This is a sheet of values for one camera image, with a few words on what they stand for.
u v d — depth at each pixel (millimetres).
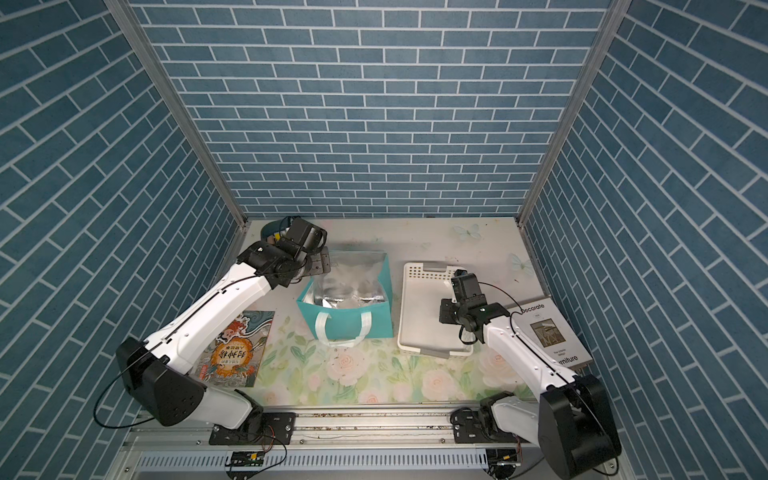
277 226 1163
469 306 652
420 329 955
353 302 938
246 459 720
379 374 829
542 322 885
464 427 736
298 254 596
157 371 393
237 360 845
